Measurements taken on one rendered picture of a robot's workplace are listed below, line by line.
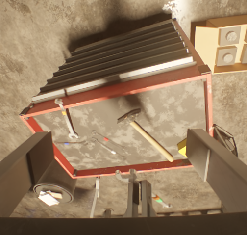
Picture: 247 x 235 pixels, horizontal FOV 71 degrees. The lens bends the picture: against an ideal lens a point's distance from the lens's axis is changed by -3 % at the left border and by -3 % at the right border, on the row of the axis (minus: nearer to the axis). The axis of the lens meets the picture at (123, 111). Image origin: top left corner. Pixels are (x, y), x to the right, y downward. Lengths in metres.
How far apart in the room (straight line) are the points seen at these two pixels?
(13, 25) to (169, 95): 1.47
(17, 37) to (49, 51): 0.28
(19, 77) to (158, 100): 1.60
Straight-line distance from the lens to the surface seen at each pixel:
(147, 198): 0.38
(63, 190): 2.04
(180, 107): 0.68
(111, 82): 0.66
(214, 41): 1.34
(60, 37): 1.64
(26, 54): 1.85
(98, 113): 0.72
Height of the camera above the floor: 1.44
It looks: 51 degrees down
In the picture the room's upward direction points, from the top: 171 degrees counter-clockwise
